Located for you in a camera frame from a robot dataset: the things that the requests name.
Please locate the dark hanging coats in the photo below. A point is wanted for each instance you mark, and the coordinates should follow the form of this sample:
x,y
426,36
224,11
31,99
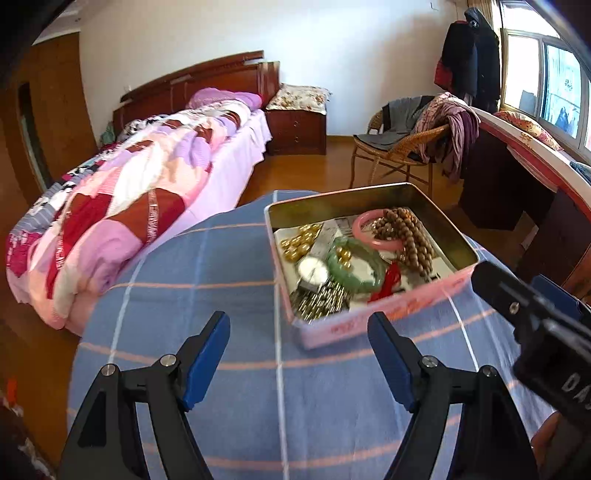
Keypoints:
x,y
470,63

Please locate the pink patchwork quilt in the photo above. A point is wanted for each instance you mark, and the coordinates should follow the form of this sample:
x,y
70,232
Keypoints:
x,y
115,208

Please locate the grey garment on chair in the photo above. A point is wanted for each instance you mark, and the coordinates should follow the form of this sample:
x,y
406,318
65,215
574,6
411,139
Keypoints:
x,y
399,119

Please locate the blue plaid tablecloth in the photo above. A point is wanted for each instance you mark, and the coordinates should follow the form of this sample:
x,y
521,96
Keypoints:
x,y
274,409

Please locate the purple clothes on chair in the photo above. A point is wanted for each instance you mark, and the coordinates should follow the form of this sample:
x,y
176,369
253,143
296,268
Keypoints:
x,y
464,123

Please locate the dark desk with pink cover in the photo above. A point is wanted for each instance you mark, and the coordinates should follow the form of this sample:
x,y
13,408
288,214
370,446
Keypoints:
x,y
529,205

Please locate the window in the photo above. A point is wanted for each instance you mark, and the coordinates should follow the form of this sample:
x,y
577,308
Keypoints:
x,y
542,77

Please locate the wooden wardrobe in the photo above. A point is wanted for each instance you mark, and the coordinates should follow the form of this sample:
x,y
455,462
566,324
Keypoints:
x,y
44,115

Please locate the wooden bed with headboard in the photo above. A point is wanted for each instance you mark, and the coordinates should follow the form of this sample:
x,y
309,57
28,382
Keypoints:
x,y
242,72

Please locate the green jade bangle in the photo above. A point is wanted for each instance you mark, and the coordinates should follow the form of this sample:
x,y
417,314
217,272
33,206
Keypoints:
x,y
357,267

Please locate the pink metal tin box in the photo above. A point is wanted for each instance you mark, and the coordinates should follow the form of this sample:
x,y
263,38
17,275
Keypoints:
x,y
327,329

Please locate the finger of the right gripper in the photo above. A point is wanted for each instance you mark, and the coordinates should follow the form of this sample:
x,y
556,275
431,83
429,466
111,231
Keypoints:
x,y
508,295
560,298

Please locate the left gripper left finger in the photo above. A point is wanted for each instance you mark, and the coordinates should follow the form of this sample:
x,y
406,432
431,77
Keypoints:
x,y
104,441

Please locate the floral cushion on nightstand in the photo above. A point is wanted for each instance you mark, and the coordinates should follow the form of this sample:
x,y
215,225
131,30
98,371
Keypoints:
x,y
300,98

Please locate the pink bangle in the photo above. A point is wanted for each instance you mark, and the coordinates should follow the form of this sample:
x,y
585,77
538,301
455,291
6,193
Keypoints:
x,y
364,229

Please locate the purple pillow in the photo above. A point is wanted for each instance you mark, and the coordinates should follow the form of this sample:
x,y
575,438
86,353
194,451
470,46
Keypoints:
x,y
209,95

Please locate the wicker chair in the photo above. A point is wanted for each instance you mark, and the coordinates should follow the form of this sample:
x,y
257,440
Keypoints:
x,y
402,157

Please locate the floral pillow on desk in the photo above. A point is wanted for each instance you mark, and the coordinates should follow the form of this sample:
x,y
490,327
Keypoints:
x,y
530,126

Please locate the silver wrist watch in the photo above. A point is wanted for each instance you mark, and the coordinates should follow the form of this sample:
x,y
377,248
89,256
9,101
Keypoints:
x,y
313,273

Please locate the wooden nightstand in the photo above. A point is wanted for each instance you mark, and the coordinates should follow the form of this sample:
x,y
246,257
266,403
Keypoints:
x,y
296,132

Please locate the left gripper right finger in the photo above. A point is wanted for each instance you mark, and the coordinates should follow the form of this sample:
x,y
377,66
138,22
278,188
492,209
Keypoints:
x,y
491,442

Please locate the right hand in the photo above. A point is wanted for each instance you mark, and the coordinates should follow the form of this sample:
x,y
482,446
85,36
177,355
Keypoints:
x,y
541,441

